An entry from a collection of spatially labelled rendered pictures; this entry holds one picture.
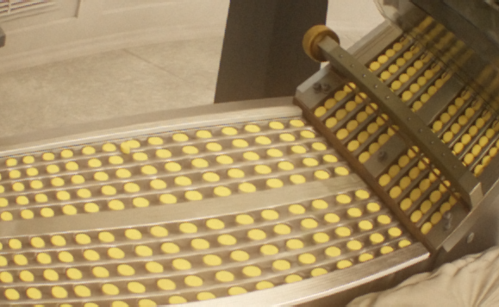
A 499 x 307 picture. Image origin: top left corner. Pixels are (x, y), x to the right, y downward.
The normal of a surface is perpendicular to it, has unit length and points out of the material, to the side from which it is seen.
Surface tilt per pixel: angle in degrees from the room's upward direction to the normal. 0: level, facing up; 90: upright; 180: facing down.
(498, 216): 90
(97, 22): 90
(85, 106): 0
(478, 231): 90
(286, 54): 90
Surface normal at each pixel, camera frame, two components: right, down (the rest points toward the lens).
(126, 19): 0.43, 0.50
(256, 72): -0.80, 0.21
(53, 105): 0.13, -0.85
